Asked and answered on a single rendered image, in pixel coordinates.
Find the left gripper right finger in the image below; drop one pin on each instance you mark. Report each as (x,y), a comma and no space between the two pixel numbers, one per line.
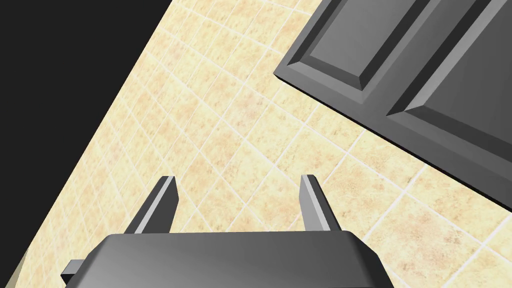
(316,208)

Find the dark grey panelled door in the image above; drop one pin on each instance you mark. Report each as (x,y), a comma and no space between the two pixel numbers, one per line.
(404,68)

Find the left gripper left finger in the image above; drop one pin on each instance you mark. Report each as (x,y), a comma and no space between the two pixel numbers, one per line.
(158,210)

